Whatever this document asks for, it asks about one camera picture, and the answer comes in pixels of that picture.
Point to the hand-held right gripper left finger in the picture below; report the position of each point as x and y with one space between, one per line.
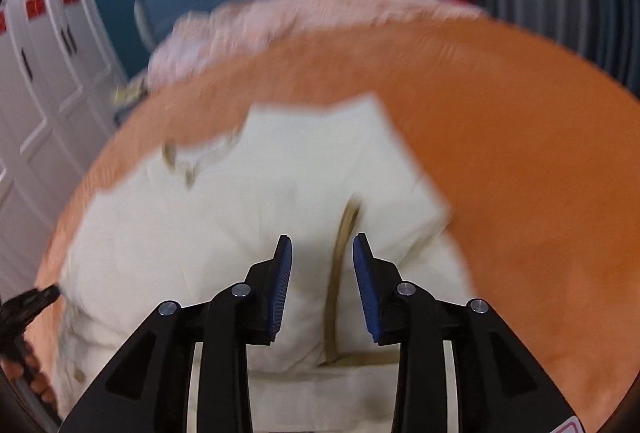
281 278

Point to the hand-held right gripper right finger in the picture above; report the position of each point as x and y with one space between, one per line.
364 283

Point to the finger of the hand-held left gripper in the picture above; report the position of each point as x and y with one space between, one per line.
46 295

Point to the cream white shirt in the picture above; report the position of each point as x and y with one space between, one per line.
210 223

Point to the person's left hand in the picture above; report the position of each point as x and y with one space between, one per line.
37 380

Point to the orange bed sheet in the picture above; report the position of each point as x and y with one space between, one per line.
510 138

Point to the white wardrobe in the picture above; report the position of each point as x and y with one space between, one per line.
50 88

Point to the small yellowish object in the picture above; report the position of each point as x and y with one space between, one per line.
129 93

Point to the pink blanket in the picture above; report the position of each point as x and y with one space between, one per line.
300 18

